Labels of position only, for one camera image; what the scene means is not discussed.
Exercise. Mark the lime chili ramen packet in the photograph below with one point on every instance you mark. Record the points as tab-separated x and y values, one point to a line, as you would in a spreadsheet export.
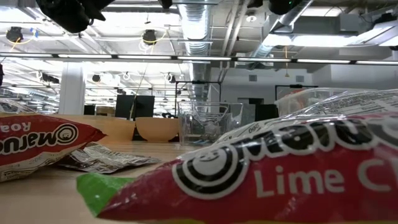
280	174

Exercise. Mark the red yellow Maruchan ramen packet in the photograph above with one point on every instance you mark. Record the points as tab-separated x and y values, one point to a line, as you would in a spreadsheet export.
37	140

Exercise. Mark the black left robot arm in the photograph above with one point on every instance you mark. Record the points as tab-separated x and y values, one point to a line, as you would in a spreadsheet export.
68	15

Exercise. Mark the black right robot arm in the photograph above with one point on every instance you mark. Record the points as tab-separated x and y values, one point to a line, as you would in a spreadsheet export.
283	6

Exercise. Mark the narrow clear plastic container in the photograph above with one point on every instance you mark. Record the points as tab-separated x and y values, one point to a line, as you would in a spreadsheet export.
211	112

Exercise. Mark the orange bowl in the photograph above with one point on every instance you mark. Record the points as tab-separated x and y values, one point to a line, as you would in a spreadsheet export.
157	129

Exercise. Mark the black monitor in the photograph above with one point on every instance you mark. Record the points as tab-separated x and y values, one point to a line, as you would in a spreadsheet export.
145	107
124	107

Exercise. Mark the black ceiling device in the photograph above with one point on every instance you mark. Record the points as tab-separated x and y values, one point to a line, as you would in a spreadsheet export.
14	33
149	36

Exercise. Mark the brown foil packet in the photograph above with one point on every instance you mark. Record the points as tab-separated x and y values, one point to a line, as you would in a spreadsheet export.
105	158

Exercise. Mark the wide clear plastic bin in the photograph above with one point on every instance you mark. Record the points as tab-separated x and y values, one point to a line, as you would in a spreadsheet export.
323	96

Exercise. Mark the white pillar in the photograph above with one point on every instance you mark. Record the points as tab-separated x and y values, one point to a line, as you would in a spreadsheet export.
71	93

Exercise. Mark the ceiling light rail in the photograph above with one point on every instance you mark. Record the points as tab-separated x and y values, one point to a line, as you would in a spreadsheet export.
202	58

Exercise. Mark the slanted silver ventilation duct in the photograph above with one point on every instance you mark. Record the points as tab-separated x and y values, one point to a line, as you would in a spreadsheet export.
281	22

